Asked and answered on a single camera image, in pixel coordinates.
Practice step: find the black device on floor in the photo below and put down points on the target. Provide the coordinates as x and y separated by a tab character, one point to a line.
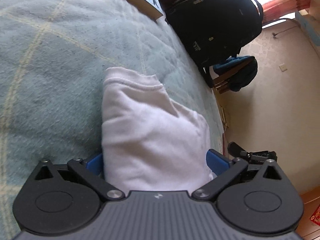
251	157

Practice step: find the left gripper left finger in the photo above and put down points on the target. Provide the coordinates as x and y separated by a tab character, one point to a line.
90	172

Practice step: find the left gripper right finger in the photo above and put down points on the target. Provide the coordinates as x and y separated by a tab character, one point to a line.
227	173

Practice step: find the wooden chair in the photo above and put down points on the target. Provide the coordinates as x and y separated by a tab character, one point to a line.
221	83

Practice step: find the dark jacket on chair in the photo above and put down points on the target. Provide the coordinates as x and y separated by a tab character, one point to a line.
242	78

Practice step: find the black backpack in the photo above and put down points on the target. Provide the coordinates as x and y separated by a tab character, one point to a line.
214	30

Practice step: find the white printed sweatshirt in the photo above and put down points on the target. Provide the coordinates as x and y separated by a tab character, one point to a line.
151	142

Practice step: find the patterned curtain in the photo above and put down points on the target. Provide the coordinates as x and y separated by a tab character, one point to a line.
275	9

